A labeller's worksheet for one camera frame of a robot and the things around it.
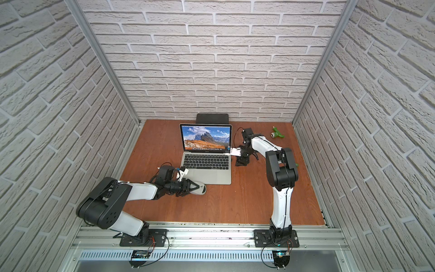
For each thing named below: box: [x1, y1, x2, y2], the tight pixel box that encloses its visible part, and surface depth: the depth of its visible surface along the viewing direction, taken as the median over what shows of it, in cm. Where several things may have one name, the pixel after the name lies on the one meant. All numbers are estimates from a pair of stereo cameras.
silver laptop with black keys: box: [179, 123, 233, 185], surface depth 99 cm
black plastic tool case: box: [195, 113, 230, 125], surface depth 119 cm
